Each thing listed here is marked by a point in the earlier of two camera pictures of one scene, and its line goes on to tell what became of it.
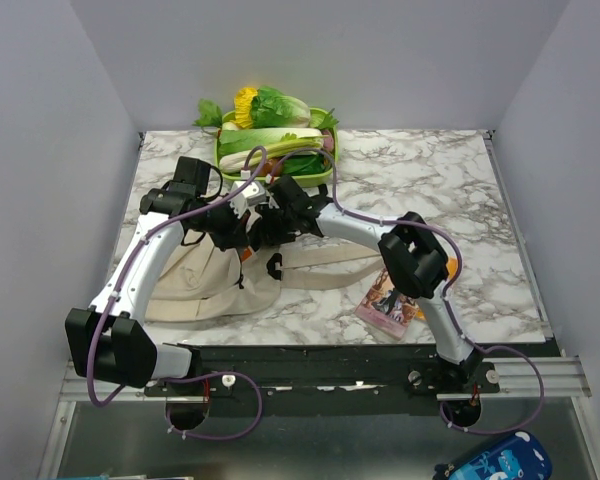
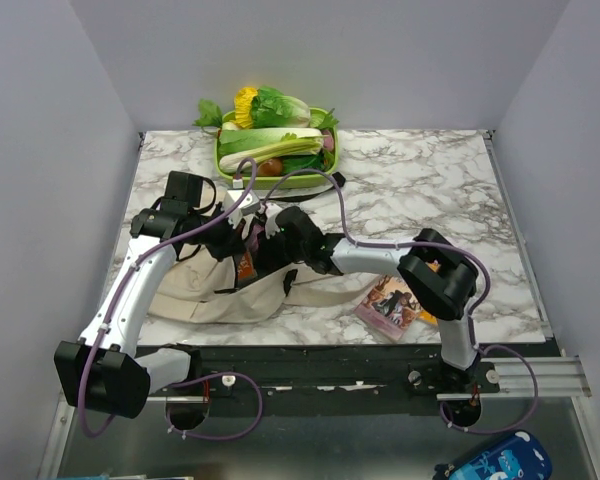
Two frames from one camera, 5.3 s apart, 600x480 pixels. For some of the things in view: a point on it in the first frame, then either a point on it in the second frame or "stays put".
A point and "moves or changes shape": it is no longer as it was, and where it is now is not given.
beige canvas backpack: [201, 283] moves or changes shape
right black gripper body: [279, 229] -> [278, 253]
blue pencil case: [518, 457] stays put
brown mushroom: [269, 167] stays put
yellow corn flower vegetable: [242, 105] stays put
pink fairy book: [385, 307] stays put
